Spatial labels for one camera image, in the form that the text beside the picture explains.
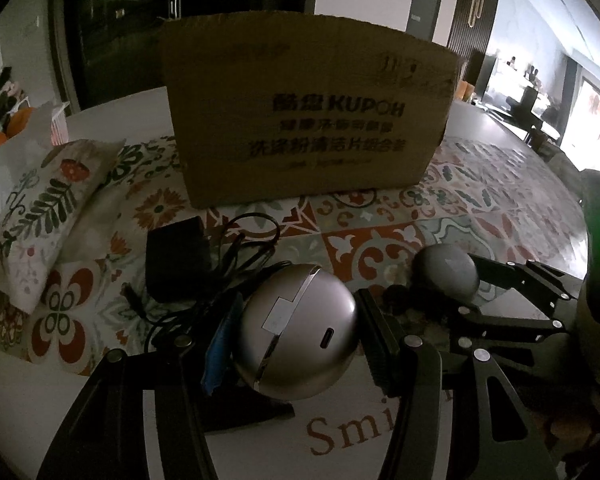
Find slatted wall panel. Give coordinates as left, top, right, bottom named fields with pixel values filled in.
left=447, top=0, right=501, bottom=86

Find dark glass cabinet doors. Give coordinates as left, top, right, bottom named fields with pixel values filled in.
left=50, top=0, right=321, bottom=111

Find dark interior door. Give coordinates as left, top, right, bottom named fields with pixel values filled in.
left=407, top=0, right=448, bottom=43

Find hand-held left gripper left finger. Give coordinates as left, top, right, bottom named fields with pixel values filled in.
left=35, top=305, right=243, bottom=480

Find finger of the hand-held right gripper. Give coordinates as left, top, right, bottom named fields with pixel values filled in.
left=467, top=254, right=581, bottom=304
left=386, top=285, right=567, bottom=352

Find television console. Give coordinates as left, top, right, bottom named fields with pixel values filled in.
left=480, top=52, right=566, bottom=146

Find brown cardboard box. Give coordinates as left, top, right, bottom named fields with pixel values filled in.
left=159, top=12, right=461, bottom=209

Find black power adapter with cable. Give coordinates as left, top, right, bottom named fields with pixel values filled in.
left=122, top=212, right=293, bottom=346

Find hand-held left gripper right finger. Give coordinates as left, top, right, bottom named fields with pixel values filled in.
left=355, top=287, right=548, bottom=480

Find floral tissue pouch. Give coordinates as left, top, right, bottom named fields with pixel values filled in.
left=0, top=100, right=128, bottom=311

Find silver oval device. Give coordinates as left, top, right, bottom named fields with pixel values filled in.
left=232, top=262, right=359, bottom=401

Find patterned table runner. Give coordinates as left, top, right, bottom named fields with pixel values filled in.
left=0, top=135, right=588, bottom=376

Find small grey oval device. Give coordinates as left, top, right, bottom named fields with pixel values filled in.
left=411, top=245, right=480, bottom=295

